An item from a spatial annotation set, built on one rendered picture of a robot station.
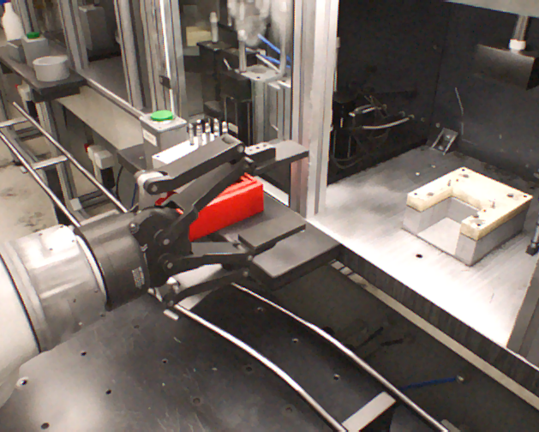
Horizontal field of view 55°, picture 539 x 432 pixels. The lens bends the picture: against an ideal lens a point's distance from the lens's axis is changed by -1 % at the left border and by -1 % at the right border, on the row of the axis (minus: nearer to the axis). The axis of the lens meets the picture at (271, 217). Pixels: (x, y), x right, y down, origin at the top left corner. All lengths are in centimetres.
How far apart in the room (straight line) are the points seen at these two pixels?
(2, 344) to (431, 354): 83
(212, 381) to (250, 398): 7
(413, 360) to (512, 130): 49
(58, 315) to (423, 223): 61
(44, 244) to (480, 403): 84
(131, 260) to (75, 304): 5
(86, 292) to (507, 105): 88
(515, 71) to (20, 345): 67
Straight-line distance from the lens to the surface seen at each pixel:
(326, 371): 94
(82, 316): 42
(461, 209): 90
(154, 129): 96
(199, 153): 46
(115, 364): 98
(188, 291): 50
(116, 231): 43
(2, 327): 40
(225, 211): 85
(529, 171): 111
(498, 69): 80
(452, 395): 110
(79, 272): 41
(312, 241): 83
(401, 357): 114
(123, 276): 42
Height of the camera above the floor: 140
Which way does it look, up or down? 33 degrees down
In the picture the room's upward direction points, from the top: straight up
